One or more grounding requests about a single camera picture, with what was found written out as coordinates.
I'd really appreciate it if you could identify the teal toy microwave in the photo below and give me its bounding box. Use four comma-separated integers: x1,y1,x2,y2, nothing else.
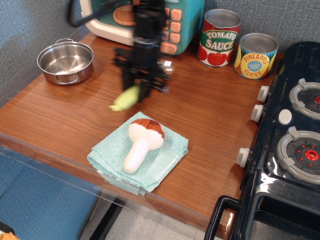
85,0,205,56

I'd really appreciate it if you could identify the spoon with green handle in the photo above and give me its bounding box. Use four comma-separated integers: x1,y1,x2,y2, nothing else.
108,59,175,112

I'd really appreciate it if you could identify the small steel pot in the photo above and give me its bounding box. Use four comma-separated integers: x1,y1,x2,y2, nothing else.
37,38,94,86

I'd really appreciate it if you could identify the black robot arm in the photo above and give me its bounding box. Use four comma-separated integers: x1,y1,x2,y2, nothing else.
114,0,169,102

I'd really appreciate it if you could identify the light blue cloth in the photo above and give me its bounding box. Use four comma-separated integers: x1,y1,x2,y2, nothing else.
87,112,189,195

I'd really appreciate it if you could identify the plush mushroom toy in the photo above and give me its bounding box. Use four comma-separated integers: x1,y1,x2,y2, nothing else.
123,118,165,174

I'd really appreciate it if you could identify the tomato sauce can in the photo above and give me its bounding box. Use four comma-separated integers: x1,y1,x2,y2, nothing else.
197,8,242,67

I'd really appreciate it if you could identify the pineapple slices can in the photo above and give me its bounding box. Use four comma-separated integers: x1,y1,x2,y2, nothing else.
234,32,279,80

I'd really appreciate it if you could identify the orange plush object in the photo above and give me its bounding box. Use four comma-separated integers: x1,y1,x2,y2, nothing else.
0,232,20,240

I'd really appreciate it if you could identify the clear acrylic table guard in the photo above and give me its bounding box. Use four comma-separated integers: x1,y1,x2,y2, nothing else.
0,134,209,240

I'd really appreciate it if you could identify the black toy stove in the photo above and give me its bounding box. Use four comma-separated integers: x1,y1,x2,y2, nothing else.
205,41,320,240

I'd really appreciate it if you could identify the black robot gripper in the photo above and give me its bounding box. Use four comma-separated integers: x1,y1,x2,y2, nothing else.
114,37,162,103

